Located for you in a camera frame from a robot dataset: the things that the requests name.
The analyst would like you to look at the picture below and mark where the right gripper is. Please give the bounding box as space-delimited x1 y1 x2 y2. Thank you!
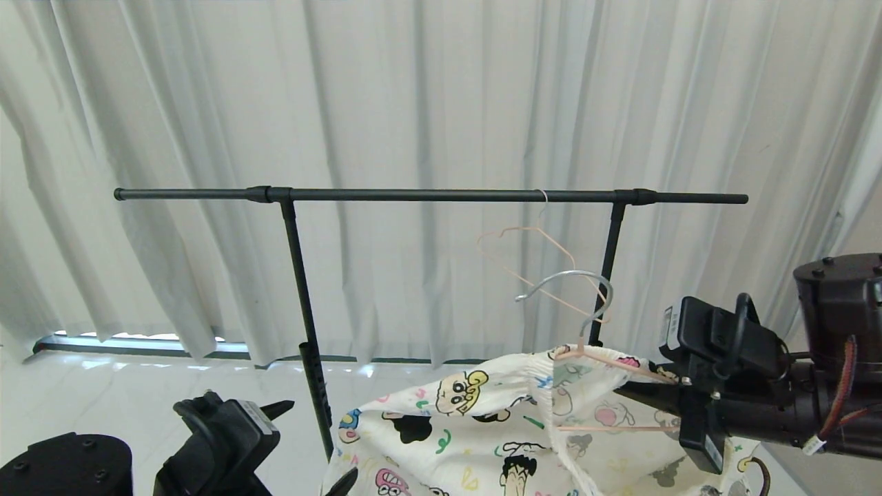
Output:
679 358 882 476

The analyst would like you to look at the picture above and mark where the cream printed garment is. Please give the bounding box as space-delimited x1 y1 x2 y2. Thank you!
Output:
320 348 762 496

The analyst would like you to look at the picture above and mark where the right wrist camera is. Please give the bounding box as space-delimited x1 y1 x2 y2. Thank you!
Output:
658 293 790 383

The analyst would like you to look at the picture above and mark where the black cable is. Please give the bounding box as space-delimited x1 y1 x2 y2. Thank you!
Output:
172 390 232 455
717 293 757 380

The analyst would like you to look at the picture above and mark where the white curtain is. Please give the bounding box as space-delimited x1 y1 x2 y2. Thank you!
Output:
0 0 882 369

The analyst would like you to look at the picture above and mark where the pink clothes hanger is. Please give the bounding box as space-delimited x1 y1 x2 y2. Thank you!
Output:
477 189 613 324
515 270 683 433

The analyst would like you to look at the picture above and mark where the window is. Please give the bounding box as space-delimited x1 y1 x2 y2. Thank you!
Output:
31 331 486 366

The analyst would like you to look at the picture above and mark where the black clothes rack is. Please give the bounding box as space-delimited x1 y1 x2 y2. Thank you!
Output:
114 185 749 462

